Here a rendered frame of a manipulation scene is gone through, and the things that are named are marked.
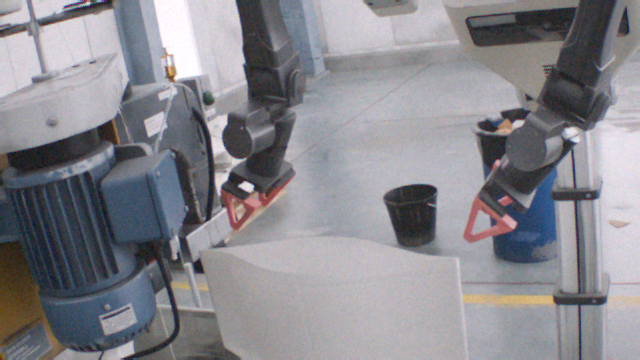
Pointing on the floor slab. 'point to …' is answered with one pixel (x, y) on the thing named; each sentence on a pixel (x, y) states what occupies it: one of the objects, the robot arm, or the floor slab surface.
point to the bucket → (413, 213)
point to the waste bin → (545, 223)
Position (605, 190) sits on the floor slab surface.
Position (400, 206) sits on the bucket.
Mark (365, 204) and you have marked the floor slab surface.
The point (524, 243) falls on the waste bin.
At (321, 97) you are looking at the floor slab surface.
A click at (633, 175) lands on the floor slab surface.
